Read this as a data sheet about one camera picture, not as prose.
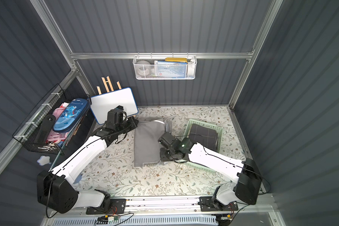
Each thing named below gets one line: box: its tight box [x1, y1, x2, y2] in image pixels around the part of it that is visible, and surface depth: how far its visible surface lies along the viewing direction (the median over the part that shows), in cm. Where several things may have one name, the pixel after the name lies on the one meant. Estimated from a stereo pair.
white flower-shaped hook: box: [36, 155, 52, 166], surface depth 67 cm
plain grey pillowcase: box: [133, 117, 173, 167], surface depth 81 cm
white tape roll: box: [136, 60, 151, 77], surface depth 88 cm
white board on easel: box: [89, 87, 139, 125], surface depth 96 cm
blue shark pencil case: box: [53, 98, 89, 133], surface depth 69 cm
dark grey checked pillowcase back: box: [188, 123, 218, 152], surface depth 100 cm
